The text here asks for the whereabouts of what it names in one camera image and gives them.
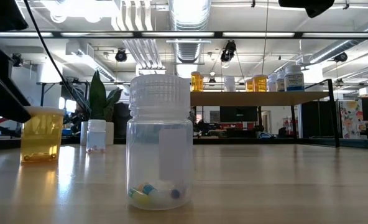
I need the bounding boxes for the wooden shelf with black frame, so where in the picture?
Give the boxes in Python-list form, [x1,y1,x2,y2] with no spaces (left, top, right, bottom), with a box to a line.
[190,78,341,148]

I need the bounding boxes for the clear plastic pill bottle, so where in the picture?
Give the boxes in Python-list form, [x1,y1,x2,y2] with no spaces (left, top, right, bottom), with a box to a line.
[224,76,236,92]

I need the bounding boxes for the clear bottle with colourful capsules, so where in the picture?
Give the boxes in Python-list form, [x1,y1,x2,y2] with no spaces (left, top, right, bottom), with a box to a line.
[125,73,195,211]

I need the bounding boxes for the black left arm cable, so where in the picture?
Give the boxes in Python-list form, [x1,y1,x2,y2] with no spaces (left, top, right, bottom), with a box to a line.
[22,0,90,113]

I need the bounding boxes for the black ceiling spotlight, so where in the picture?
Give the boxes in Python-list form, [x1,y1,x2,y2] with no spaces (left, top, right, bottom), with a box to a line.
[11,52,24,68]
[114,49,128,63]
[220,39,237,63]
[333,52,349,63]

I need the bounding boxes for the floral printed panel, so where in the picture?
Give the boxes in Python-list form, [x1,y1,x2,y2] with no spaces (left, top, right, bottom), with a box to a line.
[339,100,364,139]

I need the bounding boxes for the silver ceiling air duct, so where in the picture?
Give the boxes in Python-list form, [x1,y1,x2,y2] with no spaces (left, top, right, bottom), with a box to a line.
[168,0,212,63]

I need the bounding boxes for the green plant in white pot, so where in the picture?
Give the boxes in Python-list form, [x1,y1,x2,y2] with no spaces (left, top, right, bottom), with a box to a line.
[68,70,124,146]

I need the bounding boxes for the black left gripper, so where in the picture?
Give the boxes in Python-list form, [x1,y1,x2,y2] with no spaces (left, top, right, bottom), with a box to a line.
[0,0,32,124]

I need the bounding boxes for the black wide monitor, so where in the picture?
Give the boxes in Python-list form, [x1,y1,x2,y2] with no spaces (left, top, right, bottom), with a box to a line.
[219,106,259,123]

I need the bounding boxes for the small clear bottle red pills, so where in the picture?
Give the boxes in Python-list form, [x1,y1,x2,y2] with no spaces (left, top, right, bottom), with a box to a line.
[86,119,107,153]

